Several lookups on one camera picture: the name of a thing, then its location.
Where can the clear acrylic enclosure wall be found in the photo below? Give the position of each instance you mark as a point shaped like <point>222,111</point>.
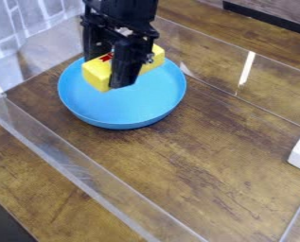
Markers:
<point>204,177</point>

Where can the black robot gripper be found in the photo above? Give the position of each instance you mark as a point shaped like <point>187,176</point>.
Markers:
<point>120,22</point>

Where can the yellow butter block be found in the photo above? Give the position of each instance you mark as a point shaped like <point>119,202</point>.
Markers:
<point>97,70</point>

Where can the blue round tray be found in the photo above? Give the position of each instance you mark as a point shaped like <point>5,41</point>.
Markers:
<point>127,108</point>

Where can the black baseboard strip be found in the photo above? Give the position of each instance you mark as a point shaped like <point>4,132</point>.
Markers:
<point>262,16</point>

